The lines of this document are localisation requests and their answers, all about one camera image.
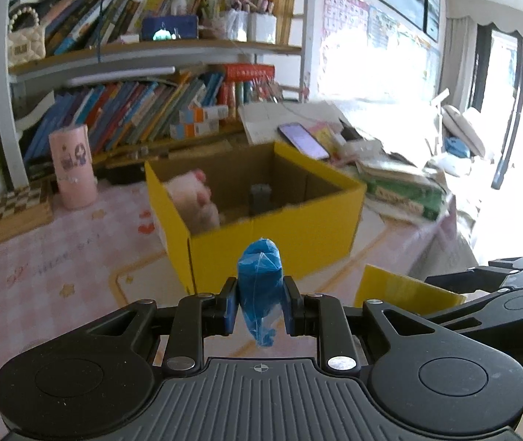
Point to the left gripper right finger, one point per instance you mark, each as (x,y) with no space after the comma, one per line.
(322,317)

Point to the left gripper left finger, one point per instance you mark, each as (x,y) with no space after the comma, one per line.
(194,319)

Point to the blue plastic bag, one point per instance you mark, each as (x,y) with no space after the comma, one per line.
(260,280)

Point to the yellow tape roll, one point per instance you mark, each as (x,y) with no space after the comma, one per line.
(405,292)

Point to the pink plush toy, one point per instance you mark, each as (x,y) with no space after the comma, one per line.
(191,197)

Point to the yellow cardboard box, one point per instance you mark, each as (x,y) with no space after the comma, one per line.
(315,216)

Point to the black smartphone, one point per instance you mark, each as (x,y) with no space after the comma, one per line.
(303,141)

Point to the pink checkered tablecloth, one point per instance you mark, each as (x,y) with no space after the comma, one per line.
(87,263)

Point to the orange white small box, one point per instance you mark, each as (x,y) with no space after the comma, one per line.
(215,113)

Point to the pink cylindrical container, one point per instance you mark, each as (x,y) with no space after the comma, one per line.
(72,160)

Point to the wooden chess board box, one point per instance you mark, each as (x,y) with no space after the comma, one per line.
(25,209)

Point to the red book box set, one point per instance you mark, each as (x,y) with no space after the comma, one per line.
(242,72)

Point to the blue rectangular tin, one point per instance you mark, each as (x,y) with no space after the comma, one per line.
(173,27)

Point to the white pen holder cup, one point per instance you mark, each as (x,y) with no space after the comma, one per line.
(261,28)

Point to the white quilted pearl handbag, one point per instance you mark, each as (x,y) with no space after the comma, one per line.
(27,44)

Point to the white bookshelf frame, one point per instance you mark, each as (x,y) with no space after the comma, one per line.
(117,61)

